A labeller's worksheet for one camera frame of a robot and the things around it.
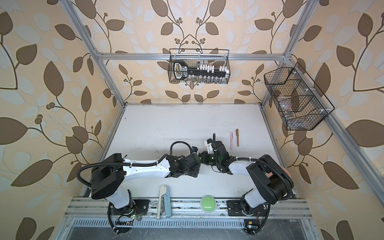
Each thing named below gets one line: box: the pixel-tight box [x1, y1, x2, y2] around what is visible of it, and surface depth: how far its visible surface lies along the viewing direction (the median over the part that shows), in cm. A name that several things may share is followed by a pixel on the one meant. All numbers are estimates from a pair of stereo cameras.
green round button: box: [200, 195, 217, 214], surface depth 75 cm
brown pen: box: [235, 128, 240, 147], surface depth 104 cm
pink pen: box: [230, 131, 234, 150], surface depth 104 cm
